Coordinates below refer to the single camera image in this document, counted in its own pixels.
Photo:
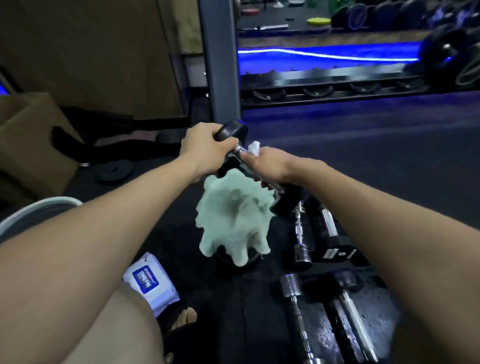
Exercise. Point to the person's left hand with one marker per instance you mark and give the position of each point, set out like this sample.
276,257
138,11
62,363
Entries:
202,150

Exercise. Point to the person's right hand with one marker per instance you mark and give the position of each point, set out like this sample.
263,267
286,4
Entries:
277,167

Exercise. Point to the white wet wipe sheet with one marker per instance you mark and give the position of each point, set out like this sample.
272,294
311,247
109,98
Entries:
254,148

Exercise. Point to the small chrome dumbbell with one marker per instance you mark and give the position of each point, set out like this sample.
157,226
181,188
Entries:
302,255

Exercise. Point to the large chrome dumbbell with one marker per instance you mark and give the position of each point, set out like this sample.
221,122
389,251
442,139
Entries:
290,287

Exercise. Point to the white blue wet wipes pack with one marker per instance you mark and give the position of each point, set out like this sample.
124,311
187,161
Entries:
161,296

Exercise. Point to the person's left forearm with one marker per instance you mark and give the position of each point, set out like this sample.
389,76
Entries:
75,255

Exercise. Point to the person's right forearm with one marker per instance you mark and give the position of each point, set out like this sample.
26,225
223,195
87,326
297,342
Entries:
412,262

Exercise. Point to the person's left leg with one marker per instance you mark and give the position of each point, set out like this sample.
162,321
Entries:
120,330

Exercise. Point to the light green cloth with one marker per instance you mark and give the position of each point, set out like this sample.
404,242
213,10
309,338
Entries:
232,221

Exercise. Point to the black padded bench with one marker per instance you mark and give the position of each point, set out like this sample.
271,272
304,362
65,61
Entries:
131,148

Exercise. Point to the small black weight plate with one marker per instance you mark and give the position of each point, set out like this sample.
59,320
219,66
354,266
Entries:
112,171

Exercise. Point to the dark metal rack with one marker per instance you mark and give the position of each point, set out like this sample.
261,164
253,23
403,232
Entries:
318,75

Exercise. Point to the glowing white light strip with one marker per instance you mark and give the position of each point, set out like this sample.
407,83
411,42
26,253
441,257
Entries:
318,55

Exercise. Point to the steel barbell bar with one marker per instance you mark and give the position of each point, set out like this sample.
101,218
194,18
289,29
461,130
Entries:
270,27

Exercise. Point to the red weight plate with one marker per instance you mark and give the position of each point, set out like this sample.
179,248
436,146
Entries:
250,11

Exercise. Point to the yellow weight plate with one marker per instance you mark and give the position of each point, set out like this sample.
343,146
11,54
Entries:
318,21

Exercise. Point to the brown cardboard box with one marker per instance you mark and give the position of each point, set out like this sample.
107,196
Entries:
33,157

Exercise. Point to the white rimmed basin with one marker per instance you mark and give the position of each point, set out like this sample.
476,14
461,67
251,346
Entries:
37,217

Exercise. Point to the row of black bumper plates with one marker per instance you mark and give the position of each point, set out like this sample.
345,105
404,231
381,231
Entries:
375,17

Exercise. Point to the black left sandal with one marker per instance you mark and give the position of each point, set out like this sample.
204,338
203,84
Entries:
187,345

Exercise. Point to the large black rubber weight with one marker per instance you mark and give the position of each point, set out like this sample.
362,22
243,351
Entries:
450,56

